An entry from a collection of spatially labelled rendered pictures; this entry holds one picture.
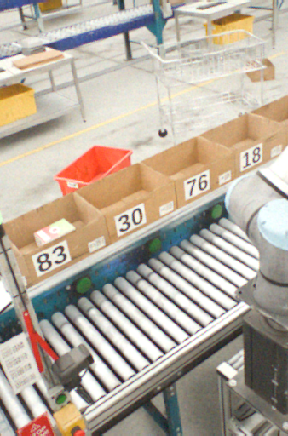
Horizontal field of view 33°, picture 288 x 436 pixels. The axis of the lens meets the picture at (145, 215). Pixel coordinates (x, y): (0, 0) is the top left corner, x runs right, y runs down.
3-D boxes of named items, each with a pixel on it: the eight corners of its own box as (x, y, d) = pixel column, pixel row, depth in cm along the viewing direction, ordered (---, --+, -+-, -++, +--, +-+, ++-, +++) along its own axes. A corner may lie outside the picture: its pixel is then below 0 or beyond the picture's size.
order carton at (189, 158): (177, 210, 238) (175, 180, 228) (143, 189, 259) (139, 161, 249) (235, 180, 255) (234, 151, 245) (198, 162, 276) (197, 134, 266)
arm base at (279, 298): (334, 289, 138) (336, 262, 133) (292, 325, 129) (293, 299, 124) (279, 261, 151) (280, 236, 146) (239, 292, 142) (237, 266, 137)
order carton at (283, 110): (286, 152, 272) (287, 124, 262) (248, 138, 293) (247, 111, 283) (331, 129, 289) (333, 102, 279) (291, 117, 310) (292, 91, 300)
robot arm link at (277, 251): (274, 289, 127) (275, 237, 118) (246, 253, 141) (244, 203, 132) (326, 273, 130) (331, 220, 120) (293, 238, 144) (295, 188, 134)
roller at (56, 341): (100, 411, 171) (97, 403, 168) (37, 329, 208) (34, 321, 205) (111, 403, 173) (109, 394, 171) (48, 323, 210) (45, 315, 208)
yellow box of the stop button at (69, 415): (70, 446, 150) (65, 433, 146) (57, 427, 156) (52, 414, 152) (108, 418, 157) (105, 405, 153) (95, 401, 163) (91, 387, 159)
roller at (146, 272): (209, 335, 193) (208, 326, 191) (135, 272, 231) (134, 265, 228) (218, 328, 196) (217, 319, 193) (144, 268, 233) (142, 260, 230)
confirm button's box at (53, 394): (54, 412, 148) (48, 398, 144) (49, 405, 150) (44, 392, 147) (73, 399, 151) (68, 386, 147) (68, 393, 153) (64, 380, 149)
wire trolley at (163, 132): (245, 117, 530) (244, 20, 473) (267, 138, 483) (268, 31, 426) (152, 138, 518) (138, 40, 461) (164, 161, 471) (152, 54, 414)
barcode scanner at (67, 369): (101, 371, 149) (91, 352, 142) (69, 397, 145) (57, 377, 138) (90, 358, 154) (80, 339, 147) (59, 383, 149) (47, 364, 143)
